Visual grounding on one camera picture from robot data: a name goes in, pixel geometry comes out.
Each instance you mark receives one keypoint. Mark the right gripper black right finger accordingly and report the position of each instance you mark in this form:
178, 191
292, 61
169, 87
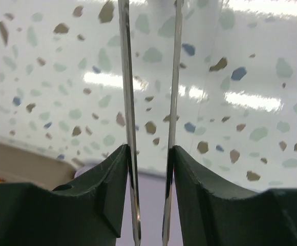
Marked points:
215, 211

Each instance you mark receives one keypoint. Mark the rose gold tin lid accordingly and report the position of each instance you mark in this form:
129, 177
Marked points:
18, 165

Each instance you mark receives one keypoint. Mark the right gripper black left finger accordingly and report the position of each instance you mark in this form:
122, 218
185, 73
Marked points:
85, 211

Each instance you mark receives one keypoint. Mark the lilac plastic tray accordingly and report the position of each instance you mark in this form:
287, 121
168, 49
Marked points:
151, 196

